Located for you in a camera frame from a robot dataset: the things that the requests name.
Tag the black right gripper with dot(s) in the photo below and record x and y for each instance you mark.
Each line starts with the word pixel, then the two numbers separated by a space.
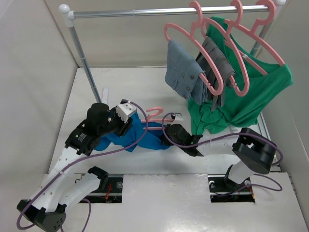
pixel 167 126

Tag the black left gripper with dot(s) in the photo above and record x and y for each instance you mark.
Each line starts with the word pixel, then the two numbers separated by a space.
pixel 123 126

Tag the pink plastic hanger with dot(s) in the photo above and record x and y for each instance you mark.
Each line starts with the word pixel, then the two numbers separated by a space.
pixel 153 112

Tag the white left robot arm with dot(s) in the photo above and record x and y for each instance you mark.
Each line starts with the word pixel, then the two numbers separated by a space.
pixel 47 207

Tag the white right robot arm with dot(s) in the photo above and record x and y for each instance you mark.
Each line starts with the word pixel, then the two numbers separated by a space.
pixel 256 153

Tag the green t shirt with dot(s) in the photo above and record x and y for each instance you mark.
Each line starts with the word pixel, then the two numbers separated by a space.
pixel 241 111

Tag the pink hanger with green shirt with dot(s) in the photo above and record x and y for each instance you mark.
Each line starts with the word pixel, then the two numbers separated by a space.
pixel 260 26

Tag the blue denim jeans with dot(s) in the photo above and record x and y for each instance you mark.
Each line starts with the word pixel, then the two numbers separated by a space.
pixel 183 72

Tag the grey trousers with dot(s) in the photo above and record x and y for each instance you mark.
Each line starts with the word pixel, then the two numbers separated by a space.
pixel 224 67

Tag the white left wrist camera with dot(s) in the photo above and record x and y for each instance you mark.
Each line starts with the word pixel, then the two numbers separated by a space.
pixel 125 111

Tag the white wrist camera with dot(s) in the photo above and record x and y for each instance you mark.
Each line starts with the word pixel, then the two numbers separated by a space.
pixel 176 117
pixel 125 111

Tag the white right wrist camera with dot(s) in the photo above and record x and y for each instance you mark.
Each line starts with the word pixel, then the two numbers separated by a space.
pixel 176 117

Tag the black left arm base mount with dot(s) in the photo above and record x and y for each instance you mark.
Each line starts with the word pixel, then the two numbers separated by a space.
pixel 110 188

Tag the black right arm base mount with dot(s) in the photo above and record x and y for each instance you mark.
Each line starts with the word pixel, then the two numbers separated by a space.
pixel 223 190

